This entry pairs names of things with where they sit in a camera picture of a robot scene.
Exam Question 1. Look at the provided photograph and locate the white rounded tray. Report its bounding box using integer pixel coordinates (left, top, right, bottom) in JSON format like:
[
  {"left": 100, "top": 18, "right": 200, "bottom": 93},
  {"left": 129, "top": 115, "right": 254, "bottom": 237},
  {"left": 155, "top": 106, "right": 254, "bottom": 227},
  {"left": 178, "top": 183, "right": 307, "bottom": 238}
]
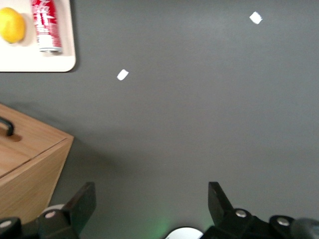
[{"left": 0, "top": 0, "right": 76, "bottom": 73}]

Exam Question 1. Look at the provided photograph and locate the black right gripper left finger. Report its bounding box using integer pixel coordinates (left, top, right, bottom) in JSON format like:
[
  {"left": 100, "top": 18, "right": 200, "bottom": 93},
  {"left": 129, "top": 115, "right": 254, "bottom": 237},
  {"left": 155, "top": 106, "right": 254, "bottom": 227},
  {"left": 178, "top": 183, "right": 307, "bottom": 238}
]
[{"left": 0, "top": 181, "right": 97, "bottom": 239}]

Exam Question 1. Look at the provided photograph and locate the yellow lemon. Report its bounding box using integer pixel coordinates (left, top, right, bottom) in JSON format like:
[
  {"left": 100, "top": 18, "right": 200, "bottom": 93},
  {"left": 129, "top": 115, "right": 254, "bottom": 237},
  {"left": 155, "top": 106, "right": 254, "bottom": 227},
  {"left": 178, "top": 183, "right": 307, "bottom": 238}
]
[{"left": 0, "top": 7, "right": 26, "bottom": 44}]

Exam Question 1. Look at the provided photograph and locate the red coke bottle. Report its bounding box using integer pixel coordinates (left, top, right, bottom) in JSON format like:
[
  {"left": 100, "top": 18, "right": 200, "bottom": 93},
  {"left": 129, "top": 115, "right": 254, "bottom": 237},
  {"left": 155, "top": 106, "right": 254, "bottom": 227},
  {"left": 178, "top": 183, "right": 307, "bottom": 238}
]
[{"left": 30, "top": 0, "right": 63, "bottom": 53}]

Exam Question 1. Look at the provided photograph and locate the light wooden box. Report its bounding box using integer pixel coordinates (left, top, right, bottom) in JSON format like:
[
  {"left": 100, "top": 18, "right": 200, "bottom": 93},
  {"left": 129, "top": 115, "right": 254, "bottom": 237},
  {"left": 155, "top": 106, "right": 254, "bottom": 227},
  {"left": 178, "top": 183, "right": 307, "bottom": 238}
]
[{"left": 0, "top": 103, "right": 75, "bottom": 225}]

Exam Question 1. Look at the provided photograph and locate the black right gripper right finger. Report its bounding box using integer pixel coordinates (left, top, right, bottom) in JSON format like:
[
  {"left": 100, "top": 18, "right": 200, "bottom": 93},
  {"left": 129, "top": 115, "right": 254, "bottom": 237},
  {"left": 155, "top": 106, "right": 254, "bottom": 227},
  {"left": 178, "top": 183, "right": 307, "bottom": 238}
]
[{"left": 203, "top": 181, "right": 297, "bottom": 239}]

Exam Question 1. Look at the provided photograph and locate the small white tape piece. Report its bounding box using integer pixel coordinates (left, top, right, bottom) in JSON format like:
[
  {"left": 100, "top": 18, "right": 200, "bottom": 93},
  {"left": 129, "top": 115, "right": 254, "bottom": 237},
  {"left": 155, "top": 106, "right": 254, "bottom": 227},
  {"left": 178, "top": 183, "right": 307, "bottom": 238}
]
[
  {"left": 249, "top": 11, "right": 264, "bottom": 25},
  {"left": 116, "top": 69, "right": 130, "bottom": 81}
]

